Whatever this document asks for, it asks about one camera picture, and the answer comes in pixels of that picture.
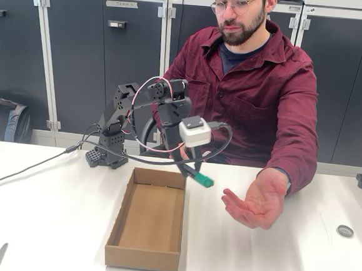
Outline black office chair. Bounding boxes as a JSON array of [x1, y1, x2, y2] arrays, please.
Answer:
[[138, 113, 171, 157]]

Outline round wire-rim glasses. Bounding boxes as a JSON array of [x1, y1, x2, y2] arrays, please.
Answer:
[[210, 0, 264, 20]]

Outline bearded man maroon shirt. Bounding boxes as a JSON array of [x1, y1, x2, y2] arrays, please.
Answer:
[[147, 0, 331, 172]]

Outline red white servo wires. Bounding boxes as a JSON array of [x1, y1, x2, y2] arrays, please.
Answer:
[[125, 74, 193, 155]]

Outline black marker green cap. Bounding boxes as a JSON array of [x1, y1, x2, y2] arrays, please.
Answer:
[[183, 168, 216, 190]]

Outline left forearm maroon sleeve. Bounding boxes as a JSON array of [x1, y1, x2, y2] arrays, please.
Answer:
[[263, 130, 320, 200]]

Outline open brown cardboard box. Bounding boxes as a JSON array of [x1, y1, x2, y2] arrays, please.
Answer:
[[103, 165, 188, 271]]

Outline black camera cable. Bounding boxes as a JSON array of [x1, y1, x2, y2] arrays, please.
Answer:
[[0, 104, 234, 213]]

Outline white gripper camera box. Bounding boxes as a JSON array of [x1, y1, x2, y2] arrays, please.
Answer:
[[177, 115, 214, 150]]

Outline person's left hand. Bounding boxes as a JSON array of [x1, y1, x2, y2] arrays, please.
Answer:
[[219, 163, 292, 232]]

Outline grey black backpack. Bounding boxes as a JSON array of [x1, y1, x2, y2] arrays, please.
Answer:
[[0, 98, 36, 159]]

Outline metal bottle cap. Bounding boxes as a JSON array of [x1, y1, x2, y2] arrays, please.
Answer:
[[336, 224, 355, 238]]

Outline grey team label plate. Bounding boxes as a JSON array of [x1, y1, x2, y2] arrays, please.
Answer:
[[105, 0, 139, 10]]

